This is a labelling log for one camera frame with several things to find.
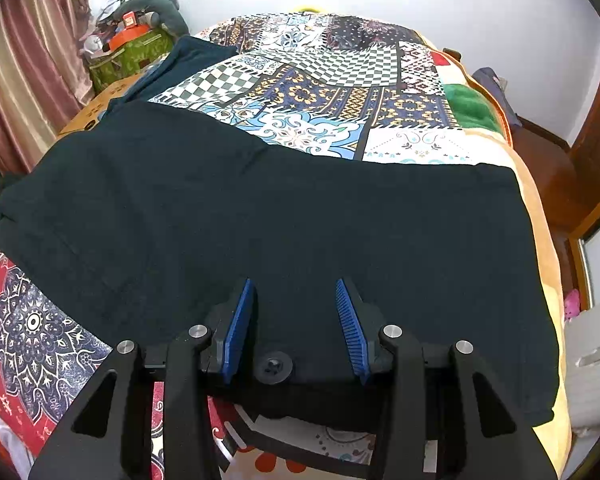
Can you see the folded dark navy garment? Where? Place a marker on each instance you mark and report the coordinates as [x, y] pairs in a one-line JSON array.
[[189, 56]]

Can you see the grey plush neck pillow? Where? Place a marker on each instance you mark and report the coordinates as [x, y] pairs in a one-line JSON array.
[[162, 14]]

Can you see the patchwork patterned bed quilt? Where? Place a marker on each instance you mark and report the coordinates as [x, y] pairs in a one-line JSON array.
[[324, 85]]

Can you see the green fabric storage box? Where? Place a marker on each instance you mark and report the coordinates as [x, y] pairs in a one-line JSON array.
[[129, 59]]

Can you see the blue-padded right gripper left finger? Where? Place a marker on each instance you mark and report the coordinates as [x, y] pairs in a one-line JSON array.
[[229, 323]]

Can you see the pink and gold striped curtain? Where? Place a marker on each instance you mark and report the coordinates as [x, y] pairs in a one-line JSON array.
[[43, 79]]

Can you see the grey backpack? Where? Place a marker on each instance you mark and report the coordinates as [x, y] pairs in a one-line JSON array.
[[489, 80]]

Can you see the black pants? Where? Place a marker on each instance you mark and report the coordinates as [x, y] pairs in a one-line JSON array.
[[137, 228]]

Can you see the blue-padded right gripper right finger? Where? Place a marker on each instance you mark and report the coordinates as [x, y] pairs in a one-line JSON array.
[[361, 323]]

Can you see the wooden lap desk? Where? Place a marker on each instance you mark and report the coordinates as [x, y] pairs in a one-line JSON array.
[[88, 117]]

